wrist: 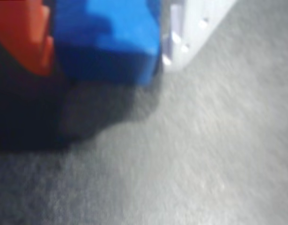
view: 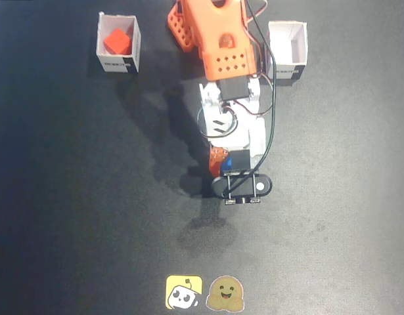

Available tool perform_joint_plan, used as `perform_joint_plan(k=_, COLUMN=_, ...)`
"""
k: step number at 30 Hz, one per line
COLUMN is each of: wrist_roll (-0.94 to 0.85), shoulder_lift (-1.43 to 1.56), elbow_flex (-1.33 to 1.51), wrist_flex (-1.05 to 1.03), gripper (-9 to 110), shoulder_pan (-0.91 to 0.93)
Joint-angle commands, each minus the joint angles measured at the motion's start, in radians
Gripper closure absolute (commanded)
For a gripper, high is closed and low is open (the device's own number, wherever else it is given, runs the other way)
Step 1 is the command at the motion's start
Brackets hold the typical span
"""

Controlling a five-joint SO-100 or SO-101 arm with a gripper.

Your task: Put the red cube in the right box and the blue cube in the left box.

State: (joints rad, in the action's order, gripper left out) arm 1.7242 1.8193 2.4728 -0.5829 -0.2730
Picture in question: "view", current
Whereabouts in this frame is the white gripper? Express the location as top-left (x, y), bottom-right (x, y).
top-left (198, 101), bottom-right (267, 180)

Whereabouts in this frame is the red cube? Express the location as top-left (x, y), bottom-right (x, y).
top-left (102, 28), bottom-right (132, 56)

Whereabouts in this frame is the white cardboard box black label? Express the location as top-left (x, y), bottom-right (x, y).
top-left (264, 21), bottom-right (309, 80)
top-left (95, 12), bottom-right (142, 74)

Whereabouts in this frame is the hugging face emoji sticker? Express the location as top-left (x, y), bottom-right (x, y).
top-left (205, 275), bottom-right (246, 312)

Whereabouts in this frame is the yellow robot face sticker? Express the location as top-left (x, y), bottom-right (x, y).
top-left (165, 275), bottom-right (204, 310)

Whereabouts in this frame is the black oval wrist camera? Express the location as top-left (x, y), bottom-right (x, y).
top-left (210, 169), bottom-right (273, 205)

